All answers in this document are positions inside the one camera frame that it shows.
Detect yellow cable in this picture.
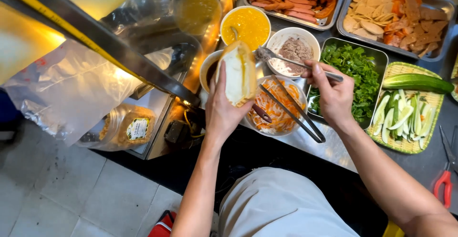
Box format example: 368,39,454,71
183,109,206,138

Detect person's right hand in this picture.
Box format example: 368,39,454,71
301,62,356,128

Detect metal spoon with pate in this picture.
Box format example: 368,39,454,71
255,46,344,83

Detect plastic jar with green label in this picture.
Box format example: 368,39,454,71
75,103,157,152

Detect pile of cucumber slices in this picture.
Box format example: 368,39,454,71
372,89,437,150

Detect woven basket edge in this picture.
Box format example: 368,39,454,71
450,55,458,102

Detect black electric plug box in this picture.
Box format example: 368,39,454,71
164,119,191,145

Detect bowl of pickled carrot shreds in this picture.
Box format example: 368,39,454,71
245,75,308,137

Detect heap of green herbs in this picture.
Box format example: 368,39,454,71
308,43,380,123

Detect white bowl of yellow sauce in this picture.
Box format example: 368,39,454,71
220,5,272,52

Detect yellow object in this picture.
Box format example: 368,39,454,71
382,221,406,237

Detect white bowl of pate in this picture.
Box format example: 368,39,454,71
266,27,321,78

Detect bowl of brown sauce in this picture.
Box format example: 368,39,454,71
199,50,224,94

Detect glass display cabinet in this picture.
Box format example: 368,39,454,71
0,0,237,161

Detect whole green cucumber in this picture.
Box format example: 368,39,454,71
382,73,455,95

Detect split baguette bread roll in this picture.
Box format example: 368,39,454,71
216,41,257,108

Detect metal tray of herbs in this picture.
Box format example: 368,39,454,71
306,37,389,130

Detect red and white object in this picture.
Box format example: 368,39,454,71
148,210,178,237

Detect red handled scissors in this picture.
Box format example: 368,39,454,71
433,125,458,209

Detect person's grey apron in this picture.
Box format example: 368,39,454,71
218,167,360,237

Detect green woven basket tray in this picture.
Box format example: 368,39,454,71
365,62,445,155

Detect long metal tongs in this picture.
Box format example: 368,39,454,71
259,74,326,144

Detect person's left hand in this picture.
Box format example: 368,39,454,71
205,61,255,142

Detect clear plastic bag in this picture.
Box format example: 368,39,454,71
1,38,173,147

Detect brown handled spoon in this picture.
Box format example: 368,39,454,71
252,103,273,124

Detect metal tray of sliced meats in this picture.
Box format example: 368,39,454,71
336,0,456,62

